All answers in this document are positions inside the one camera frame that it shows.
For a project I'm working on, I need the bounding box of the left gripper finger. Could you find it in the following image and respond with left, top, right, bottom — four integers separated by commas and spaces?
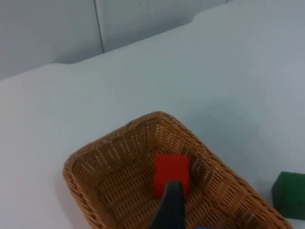
148, 180, 186, 229

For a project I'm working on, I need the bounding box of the red cube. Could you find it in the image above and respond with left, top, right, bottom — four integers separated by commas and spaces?
153, 154, 190, 200

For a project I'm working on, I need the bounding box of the pale brown wicker basket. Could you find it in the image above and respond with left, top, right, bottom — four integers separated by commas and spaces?
62, 111, 293, 229

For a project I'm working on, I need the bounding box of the green cube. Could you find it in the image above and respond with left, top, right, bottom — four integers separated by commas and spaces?
272, 171, 305, 218

